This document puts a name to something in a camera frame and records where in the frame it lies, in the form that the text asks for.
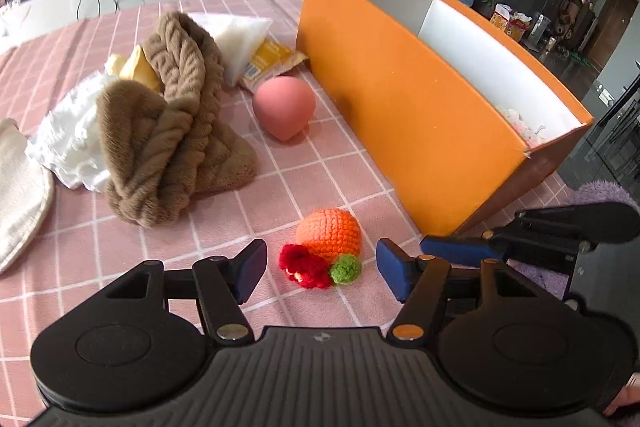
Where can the pink checked blanket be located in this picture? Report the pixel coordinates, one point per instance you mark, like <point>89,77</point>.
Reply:
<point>75,257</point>

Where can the crochet orange with red flower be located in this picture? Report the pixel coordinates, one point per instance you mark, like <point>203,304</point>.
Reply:
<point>330,232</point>

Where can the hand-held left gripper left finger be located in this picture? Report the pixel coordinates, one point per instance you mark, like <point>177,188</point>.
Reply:
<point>252,268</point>

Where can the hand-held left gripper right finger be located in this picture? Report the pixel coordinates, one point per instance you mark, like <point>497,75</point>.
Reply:
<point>390,269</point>

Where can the white packet with yellow label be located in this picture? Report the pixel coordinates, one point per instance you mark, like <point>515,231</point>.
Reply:
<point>235,39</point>

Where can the orange cardboard box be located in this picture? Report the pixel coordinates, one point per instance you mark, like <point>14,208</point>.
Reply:
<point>400,97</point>

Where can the brown plush scarf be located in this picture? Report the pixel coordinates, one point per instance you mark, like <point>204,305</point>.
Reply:
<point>175,132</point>

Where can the cream quilted cloth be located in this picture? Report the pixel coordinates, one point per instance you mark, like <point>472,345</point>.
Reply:
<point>20,197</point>

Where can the purple fluffy cloth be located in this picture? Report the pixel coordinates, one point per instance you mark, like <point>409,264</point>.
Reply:
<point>600,193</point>

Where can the pink egg-shaped sponge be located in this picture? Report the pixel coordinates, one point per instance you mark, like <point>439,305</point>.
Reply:
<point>282,107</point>

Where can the white pink fluffy cloth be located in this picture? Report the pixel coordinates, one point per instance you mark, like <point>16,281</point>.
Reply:
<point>525,127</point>

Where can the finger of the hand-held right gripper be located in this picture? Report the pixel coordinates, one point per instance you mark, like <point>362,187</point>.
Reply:
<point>452,249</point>

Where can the colourful snack boxes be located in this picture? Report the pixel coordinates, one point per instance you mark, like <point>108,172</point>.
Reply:
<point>510,24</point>

